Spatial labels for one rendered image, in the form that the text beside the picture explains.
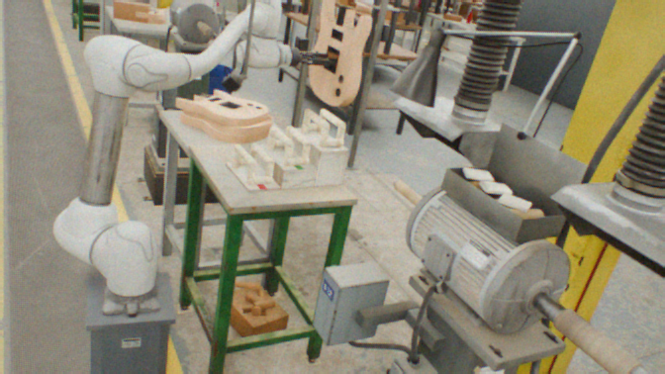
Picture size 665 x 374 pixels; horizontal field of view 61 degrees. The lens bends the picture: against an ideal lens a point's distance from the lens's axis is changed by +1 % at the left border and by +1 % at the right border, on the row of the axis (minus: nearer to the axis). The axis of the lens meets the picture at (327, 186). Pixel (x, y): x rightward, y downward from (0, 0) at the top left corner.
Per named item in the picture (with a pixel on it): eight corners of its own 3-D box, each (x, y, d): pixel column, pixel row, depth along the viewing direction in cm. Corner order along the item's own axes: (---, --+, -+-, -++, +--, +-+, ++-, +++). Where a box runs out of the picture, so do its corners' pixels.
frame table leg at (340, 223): (319, 362, 279) (353, 204, 242) (309, 364, 276) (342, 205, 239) (314, 355, 283) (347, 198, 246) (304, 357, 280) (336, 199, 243)
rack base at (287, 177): (314, 187, 243) (318, 167, 240) (280, 190, 235) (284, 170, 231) (286, 161, 264) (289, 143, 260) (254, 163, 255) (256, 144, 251)
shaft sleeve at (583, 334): (645, 371, 115) (641, 359, 111) (624, 390, 114) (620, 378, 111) (574, 316, 129) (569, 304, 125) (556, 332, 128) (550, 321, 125)
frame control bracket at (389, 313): (418, 318, 159) (421, 307, 157) (361, 328, 150) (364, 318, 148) (410, 309, 162) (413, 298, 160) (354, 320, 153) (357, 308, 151)
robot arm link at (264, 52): (278, 72, 219) (283, 39, 214) (241, 70, 211) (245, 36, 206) (267, 64, 227) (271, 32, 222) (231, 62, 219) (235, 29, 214)
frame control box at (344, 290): (413, 383, 155) (436, 309, 144) (346, 401, 144) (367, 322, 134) (368, 327, 174) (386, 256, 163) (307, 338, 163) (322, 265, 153)
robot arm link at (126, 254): (131, 304, 180) (133, 245, 170) (90, 281, 186) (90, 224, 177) (166, 281, 193) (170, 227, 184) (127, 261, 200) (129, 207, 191)
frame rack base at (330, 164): (342, 184, 251) (349, 149, 244) (314, 187, 243) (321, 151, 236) (313, 160, 271) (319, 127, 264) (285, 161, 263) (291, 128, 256)
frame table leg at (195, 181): (190, 310, 297) (205, 155, 260) (180, 312, 295) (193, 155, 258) (188, 304, 302) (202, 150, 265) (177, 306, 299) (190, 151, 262)
